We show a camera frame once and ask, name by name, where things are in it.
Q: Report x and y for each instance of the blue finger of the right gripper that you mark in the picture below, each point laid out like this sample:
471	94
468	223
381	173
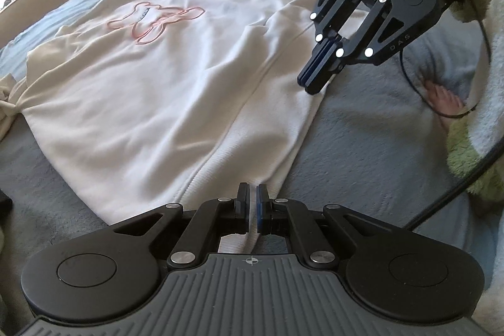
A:
315	62
323	72

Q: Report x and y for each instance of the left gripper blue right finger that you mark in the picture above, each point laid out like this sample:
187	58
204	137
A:
292	220

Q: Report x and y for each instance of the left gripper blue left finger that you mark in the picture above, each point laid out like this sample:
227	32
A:
211	221

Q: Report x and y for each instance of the grey bed blanket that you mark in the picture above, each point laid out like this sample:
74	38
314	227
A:
373	145

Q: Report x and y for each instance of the white green fleece robe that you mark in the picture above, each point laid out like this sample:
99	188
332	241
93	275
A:
471	137

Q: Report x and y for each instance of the person bare foot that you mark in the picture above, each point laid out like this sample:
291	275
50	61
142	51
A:
443	100

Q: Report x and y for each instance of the black folded garment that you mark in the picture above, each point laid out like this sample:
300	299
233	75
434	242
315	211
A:
5	205

